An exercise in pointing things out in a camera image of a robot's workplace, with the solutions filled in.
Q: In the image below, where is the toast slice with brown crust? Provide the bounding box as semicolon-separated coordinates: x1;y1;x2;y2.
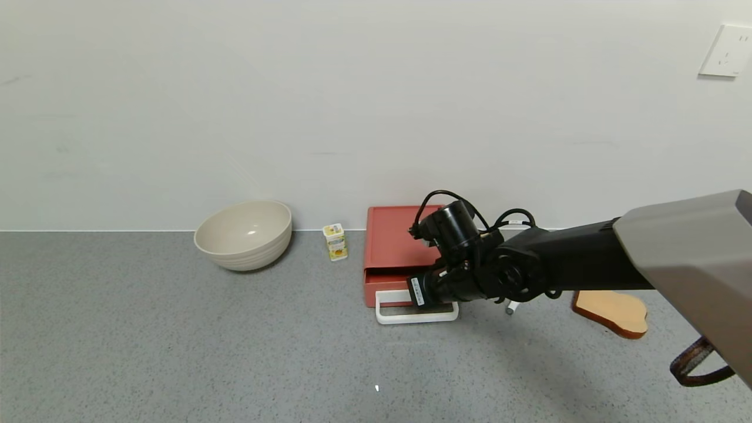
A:
571;290;649;340

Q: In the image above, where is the red drawer with white handle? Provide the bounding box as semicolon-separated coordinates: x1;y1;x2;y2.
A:
364;267;459;325

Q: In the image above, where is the brown braided cable loop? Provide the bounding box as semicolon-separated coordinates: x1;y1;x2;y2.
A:
670;335;736;388

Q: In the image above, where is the white wall socket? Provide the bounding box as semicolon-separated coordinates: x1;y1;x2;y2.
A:
698;23;752;78

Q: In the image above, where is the beige ribbed bowl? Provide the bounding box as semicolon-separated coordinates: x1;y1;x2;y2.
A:
194;201;293;272

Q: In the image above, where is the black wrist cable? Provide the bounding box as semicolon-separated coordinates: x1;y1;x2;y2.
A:
409;189;489;237

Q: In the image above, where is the small yellow juice carton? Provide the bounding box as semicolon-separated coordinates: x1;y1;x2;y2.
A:
322;223;349;263

